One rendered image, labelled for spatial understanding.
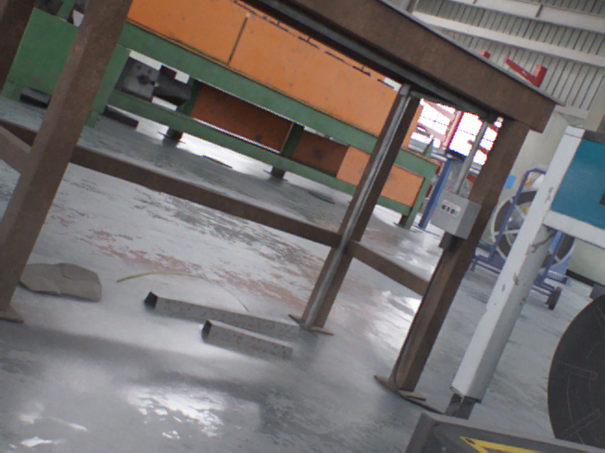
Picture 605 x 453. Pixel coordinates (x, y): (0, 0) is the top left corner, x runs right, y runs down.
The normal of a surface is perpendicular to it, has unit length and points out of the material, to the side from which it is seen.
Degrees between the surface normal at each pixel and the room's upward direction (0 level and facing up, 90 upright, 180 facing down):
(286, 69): 90
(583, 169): 90
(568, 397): 90
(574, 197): 90
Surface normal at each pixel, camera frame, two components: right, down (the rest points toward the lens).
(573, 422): -0.79, -0.29
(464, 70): 0.57, 0.30
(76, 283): 0.44, -0.86
